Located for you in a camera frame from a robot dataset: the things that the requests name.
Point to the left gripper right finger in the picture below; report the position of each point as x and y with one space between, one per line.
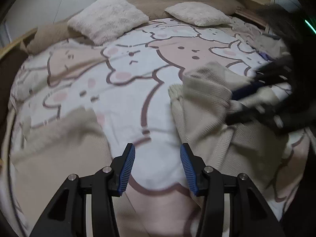
250 214

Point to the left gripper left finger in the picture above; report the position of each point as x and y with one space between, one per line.
65 214

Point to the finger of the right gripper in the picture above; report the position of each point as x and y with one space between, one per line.
246 91
250 115

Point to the beige waffle pants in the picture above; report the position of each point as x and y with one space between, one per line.
200 105

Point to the pile of unfolded clothes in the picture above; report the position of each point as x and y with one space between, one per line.
257 39

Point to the folded beige waffle garment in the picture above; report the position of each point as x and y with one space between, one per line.
75 144

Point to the small white fluffy pillow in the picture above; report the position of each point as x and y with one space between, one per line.
198 14

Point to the bear print bed cover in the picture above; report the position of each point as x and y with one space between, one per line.
126 84

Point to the large white fluffy pillow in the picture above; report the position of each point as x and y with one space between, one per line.
107 20

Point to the wooden side shelf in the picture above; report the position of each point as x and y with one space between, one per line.
20 42

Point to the long beige bolster blanket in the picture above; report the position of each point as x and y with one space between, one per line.
58 38

